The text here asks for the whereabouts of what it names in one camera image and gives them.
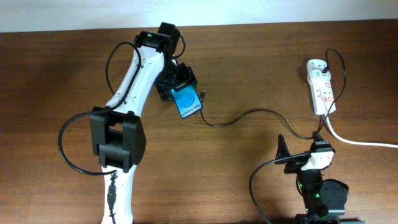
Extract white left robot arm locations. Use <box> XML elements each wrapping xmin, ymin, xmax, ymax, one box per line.
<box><xmin>90</xmin><ymin>22</ymin><xmax>203</xmax><ymax>223</ymax></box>

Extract white power strip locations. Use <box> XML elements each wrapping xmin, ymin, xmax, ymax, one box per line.
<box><xmin>307</xmin><ymin>59</ymin><xmax>336</xmax><ymax>115</ymax></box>

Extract white USB charger adapter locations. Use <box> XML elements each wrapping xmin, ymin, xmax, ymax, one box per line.
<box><xmin>307</xmin><ymin>68</ymin><xmax>331</xmax><ymax>85</ymax></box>

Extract black USB charging cable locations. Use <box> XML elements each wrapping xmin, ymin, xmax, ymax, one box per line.
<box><xmin>199</xmin><ymin>49</ymin><xmax>347</xmax><ymax>141</ymax></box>

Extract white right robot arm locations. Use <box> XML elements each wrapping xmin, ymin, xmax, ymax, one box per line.
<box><xmin>275</xmin><ymin>133</ymin><xmax>363</xmax><ymax>224</ymax></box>

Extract white power strip cord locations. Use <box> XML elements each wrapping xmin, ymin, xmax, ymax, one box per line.
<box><xmin>323</xmin><ymin>113</ymin><xmax>398</xmax><ymax>149</ymax></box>

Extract blue Galaxy smartphone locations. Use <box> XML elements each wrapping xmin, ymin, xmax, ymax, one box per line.
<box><xmin>171</xmin><ymin>85</ymin><xmax>203</xmax><ymax>119</ymax></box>

